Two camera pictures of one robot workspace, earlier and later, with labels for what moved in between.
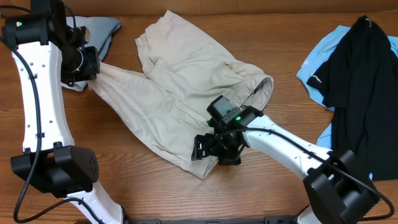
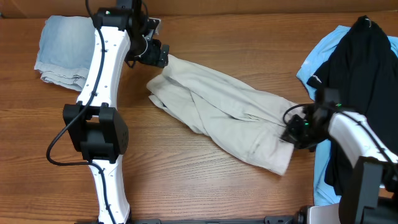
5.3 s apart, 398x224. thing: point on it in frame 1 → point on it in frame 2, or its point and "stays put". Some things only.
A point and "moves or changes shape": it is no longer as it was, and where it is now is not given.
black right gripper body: (228, 149) → (304, 134)
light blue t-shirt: (319, 58) stays put
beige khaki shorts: (185, 70) moves or changes shape
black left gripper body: (91, 63) → (162, 56)
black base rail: (268, 219) stays put
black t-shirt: (359, 78) stays put
